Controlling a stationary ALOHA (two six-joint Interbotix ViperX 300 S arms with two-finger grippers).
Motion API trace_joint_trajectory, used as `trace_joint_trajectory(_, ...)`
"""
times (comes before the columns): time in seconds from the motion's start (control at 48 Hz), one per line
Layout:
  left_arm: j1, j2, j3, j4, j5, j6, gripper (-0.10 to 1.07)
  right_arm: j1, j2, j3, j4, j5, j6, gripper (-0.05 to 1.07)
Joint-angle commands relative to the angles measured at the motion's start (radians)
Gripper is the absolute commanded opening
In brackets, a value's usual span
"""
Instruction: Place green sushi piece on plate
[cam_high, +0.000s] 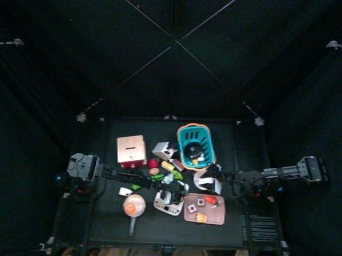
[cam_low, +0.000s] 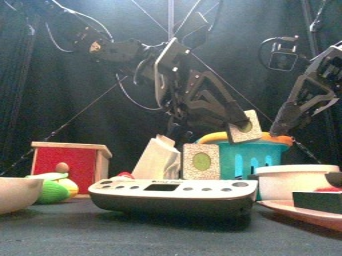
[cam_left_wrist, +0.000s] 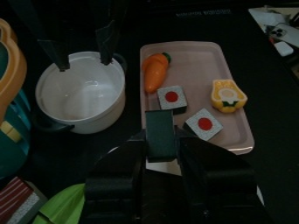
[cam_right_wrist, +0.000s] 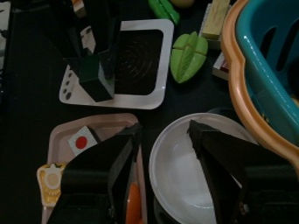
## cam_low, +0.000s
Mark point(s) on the green toy sushi piece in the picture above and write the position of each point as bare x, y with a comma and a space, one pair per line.
200, 161
244, 127

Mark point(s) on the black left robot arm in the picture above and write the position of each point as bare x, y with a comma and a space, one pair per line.
110, 48

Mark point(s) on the small red toy piece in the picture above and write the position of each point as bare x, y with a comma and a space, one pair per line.
125, 174

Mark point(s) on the red toy food piece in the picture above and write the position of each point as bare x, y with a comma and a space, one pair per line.
330, 189

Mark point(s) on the black toy sushi block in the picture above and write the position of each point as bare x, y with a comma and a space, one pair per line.
317, 201

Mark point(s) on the pink plate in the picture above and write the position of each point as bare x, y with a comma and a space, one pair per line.
307, 215

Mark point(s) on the orange toy food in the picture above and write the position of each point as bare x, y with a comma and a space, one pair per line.
279, 138

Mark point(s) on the yellow toy banana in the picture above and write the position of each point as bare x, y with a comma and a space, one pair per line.
215, 137

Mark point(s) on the white crumpled paper bag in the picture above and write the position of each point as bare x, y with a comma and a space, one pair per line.
155, 160

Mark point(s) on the teal plastic basket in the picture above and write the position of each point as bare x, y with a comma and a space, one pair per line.
248, 158

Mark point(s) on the white digital kitchen scale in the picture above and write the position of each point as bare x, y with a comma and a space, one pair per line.
173, 196

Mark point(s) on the white round tub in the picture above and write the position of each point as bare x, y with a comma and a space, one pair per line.
295, 182

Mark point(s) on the dark small bowl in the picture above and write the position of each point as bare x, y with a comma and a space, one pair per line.
334, 178

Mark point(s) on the red wooden box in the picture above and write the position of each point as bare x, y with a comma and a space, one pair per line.
73, 163

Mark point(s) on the white toy with brown ball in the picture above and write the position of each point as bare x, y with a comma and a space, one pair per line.
54, 173

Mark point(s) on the green yellow toy fruit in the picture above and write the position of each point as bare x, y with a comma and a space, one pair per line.
54, 190

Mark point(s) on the white bowl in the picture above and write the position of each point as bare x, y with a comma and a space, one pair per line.
17, 195

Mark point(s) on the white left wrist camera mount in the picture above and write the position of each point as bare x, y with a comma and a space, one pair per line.
168, 63

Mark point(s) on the black camera box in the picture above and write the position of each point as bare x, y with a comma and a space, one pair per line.
281, 57

